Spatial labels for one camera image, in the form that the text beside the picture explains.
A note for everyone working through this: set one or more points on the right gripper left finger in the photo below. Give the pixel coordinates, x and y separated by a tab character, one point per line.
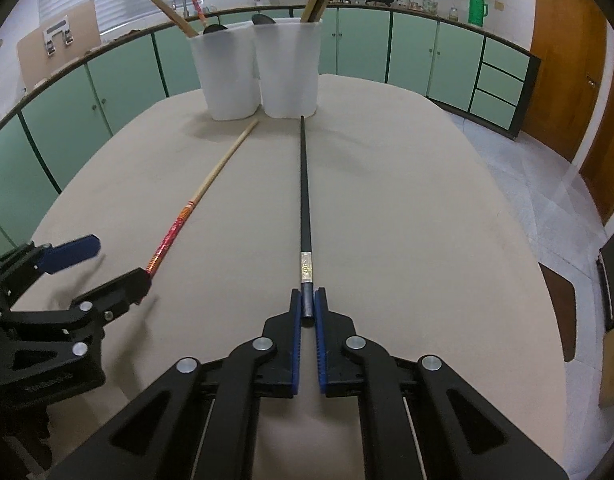
197	420

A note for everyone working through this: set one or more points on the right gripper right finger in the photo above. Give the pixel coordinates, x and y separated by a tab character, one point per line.
420	419

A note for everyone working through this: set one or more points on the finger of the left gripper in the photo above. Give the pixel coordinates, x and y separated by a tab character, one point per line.
54	259
115	297

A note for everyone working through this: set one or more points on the black chopstick silver band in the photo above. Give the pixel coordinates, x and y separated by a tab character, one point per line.
306	249

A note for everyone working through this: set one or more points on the bamboo chopstick plain tan handle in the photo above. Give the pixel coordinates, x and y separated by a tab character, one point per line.
186	212

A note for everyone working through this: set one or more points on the bamboo chopstick red patterned handle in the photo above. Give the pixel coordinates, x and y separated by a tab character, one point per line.
176	18

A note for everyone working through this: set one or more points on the shiny steel spoon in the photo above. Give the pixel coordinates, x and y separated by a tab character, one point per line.
262	19

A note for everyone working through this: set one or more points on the bamboo chopstick red orange handle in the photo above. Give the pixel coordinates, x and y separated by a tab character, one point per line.
199	12

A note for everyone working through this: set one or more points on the green lower kitchen cabinets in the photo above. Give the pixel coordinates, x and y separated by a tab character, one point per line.
50	134

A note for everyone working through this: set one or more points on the brown wooden stool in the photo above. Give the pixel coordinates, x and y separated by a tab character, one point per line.
562	295

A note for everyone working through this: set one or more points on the brown cardboard panel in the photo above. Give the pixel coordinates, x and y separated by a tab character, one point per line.
58	41

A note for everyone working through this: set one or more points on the white double utensil holder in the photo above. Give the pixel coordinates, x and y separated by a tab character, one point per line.
247	67

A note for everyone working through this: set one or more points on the wooden door far right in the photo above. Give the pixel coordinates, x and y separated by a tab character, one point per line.
598	167

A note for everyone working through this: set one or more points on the glass jars on counter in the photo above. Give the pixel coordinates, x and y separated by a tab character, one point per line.
430	7

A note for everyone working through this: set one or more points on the green thermos flask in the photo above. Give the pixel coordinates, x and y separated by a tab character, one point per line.
477	12

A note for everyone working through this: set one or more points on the wooden door near cabinets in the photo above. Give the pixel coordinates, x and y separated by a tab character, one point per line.
570	38

